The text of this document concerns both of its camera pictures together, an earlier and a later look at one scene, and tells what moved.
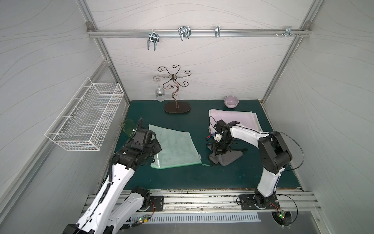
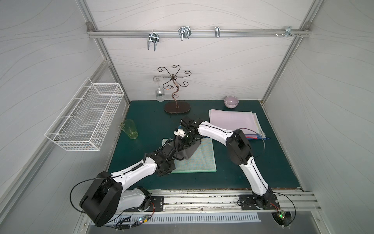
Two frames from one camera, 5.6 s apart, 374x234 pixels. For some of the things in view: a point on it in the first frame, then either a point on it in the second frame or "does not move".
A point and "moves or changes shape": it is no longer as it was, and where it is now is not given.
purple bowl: (231, 101) does not move
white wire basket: (83, 125) does not move
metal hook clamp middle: (184, 31) does not move
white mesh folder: (245, 118) does not move
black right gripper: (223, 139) to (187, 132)
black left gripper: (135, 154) to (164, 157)
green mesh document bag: (178, 149) moves or changes shape
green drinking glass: (129, 126) does not move
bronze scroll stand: (176, 107) does not move
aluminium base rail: (227, 201) does not move
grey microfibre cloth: (225, 158) to (187, 152)
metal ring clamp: (217, 31) does not move
